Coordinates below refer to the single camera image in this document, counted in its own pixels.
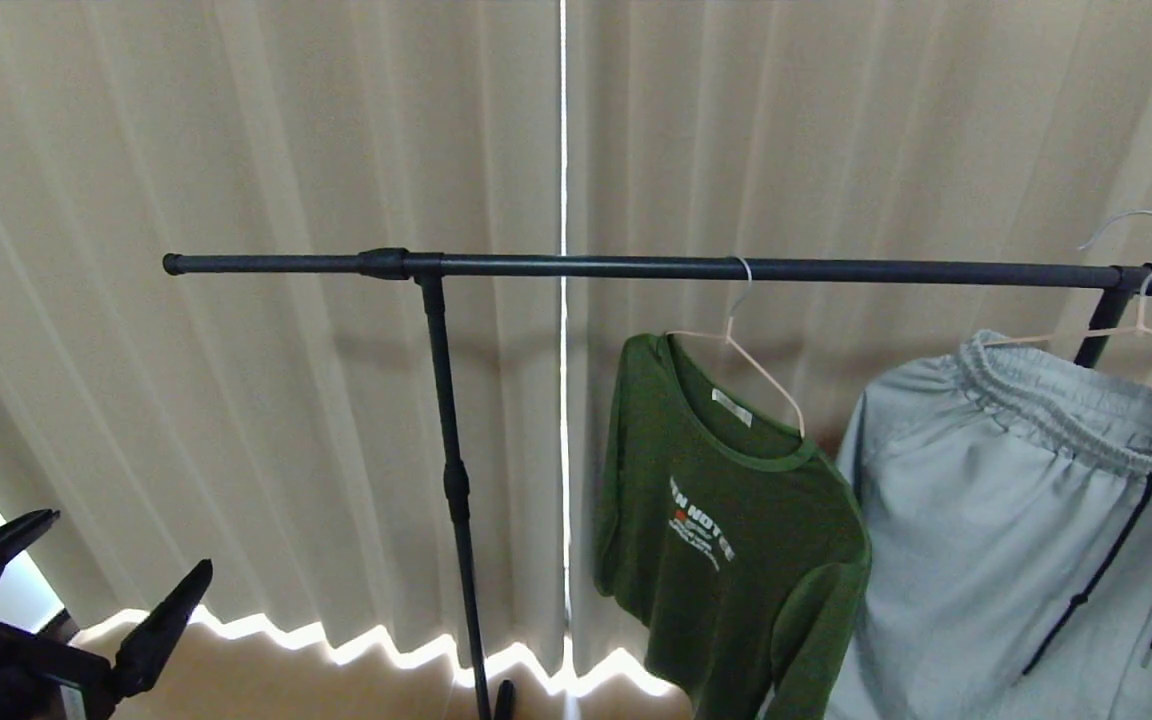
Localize pink clothes hanger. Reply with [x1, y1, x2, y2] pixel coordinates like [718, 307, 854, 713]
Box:
[664, 256, 808, 439]
[980, 209, 1152, 360]

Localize pale grey shorts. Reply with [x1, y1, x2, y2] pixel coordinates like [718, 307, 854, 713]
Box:
[824, 329, 1152, 720]

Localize beige curtain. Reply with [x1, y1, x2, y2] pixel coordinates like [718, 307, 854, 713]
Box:
[0, 0, 1152, 693]

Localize green printed t-shirt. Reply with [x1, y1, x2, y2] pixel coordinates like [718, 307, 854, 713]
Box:
[592, 332, 874, 720]

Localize black clothes rack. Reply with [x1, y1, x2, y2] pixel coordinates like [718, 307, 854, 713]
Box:
[162, 247, 1152, 720]

